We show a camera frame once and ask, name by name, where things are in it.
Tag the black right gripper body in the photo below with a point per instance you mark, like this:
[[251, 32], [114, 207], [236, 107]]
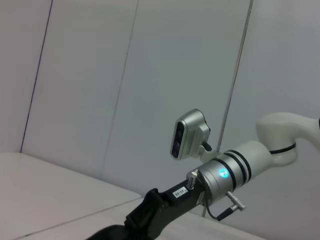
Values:
[[160, 207]]

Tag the black t-shirt with FREE print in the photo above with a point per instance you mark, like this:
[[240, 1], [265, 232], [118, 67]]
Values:
[[110, 233]]

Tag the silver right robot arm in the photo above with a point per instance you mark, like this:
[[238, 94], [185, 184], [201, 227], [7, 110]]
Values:
[[250, 165]]

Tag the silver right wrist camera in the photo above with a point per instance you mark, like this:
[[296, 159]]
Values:
[[190, 135]]

